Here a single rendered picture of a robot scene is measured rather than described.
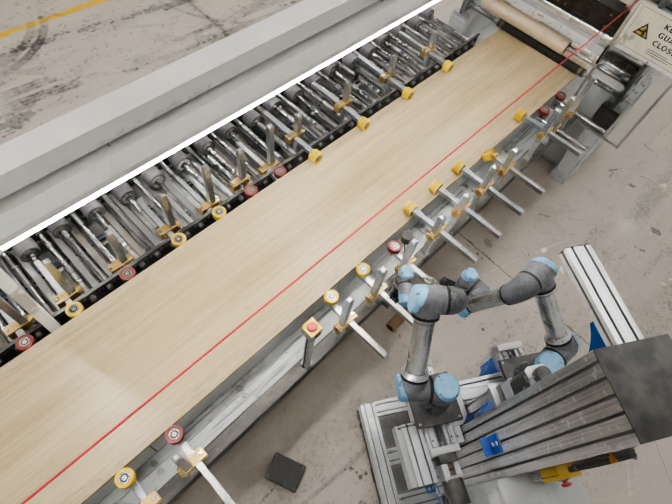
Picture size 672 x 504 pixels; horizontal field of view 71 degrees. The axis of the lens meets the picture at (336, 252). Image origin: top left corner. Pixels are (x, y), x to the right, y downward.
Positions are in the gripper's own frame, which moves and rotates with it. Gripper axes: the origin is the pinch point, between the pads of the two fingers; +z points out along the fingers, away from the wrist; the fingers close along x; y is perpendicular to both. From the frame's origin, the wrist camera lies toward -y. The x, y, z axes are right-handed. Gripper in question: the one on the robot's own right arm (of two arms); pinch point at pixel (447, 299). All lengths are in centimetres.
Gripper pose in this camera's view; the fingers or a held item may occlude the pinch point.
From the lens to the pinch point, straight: 275.9
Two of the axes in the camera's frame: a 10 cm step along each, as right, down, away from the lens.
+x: 7.0, -5.7, 4.3
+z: -1.0, 5.1, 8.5
